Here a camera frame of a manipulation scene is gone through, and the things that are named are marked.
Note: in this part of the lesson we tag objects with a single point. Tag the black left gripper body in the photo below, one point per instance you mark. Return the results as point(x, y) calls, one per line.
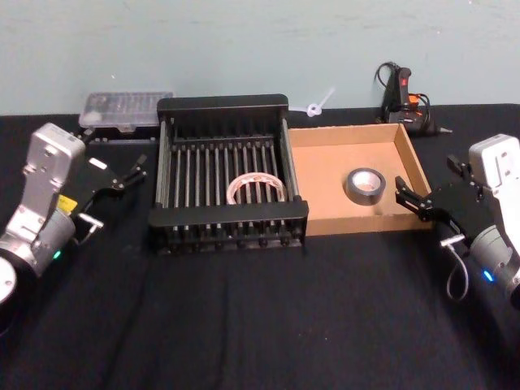
point(87, 183)

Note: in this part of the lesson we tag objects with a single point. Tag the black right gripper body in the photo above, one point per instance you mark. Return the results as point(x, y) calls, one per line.
point(457, 207)

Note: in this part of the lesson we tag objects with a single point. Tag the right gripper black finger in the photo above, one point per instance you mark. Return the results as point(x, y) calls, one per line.
point(414, 201)
point(463, 170)

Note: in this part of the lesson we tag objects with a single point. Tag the roll of silver tape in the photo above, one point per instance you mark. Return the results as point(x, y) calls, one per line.
point(356, 191)

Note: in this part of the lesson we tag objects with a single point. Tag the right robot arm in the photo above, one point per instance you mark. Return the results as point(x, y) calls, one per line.
point(497, 227)

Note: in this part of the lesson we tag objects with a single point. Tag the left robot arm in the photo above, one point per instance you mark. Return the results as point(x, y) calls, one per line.
point(42, 183)

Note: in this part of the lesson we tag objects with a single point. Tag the clear plastic case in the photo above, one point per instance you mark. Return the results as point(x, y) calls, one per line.
point(122, 107)

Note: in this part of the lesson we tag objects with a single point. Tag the shallow brown cardboard tray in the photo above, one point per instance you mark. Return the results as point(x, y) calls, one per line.
point(321, 170)

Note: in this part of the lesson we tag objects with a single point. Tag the black rack with steel bars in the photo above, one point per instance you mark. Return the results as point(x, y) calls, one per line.
point(227, 217)

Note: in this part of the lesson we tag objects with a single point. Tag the small white three-armed plastic piece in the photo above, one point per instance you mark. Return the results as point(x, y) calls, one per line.
point(313, 109)

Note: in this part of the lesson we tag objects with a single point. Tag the black table cloth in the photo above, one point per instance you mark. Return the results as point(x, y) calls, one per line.
point(260, 317)

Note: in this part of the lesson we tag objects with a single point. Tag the pale blue-green wall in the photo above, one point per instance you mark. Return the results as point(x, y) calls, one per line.
point(243, 44)

